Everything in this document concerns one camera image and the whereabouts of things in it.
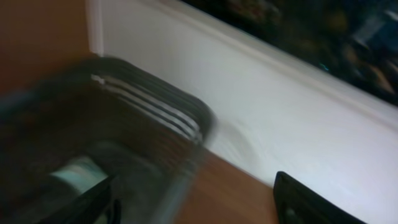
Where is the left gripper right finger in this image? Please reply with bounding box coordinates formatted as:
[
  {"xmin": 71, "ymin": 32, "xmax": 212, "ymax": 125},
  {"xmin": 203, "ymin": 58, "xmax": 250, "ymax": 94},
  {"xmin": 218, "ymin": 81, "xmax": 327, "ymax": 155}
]
[{"xmin": 273, "ymin": 171, "xmax": 364, "ymax": 224}]

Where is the grey plastic mesh basket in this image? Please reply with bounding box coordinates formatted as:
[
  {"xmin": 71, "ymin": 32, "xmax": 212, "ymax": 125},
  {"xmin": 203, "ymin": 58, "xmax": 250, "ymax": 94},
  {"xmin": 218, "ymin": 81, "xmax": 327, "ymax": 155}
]
[{"xmin": 1, "ymin": 57, "xmax": 215, "ymax": 223}]

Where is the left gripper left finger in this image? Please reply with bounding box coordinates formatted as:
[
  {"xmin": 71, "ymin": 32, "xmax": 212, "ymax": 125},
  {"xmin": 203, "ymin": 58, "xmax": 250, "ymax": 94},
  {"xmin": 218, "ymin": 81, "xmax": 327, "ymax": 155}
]
[{"xmin": 39, "ymin": 176, "xmax": 121, "ymax": 224}]

